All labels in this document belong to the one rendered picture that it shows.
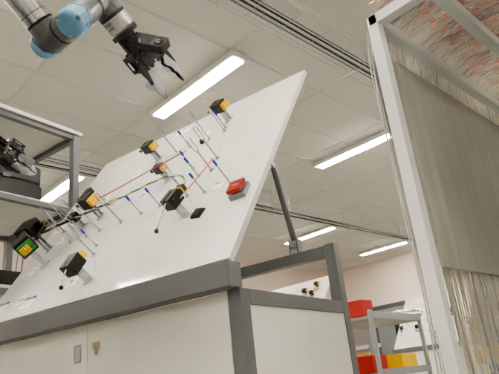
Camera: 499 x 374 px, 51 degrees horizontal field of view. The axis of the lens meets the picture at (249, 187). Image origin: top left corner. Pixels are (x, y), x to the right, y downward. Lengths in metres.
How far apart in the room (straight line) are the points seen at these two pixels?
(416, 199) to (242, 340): 0.52
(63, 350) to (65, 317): 0.12
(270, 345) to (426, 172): 0.59
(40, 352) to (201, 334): 0.70
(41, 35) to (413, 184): 1.00
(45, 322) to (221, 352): 0.69
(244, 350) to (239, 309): 0.10
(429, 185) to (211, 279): 0.59
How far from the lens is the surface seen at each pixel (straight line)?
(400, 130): 1.30
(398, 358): 4.36
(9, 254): 3.04
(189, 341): 1.41
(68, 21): 1.40
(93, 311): 1.64
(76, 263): 1.72
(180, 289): 1.39
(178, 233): 1.58
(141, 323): 1.54
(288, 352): 1.46
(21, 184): 2.60
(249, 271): 2.00
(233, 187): 1.51
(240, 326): 1.31
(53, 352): 1.86
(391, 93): 1.35
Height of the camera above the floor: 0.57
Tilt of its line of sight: 21 degrees up
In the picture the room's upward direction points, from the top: 6 degrees counter-clockwise
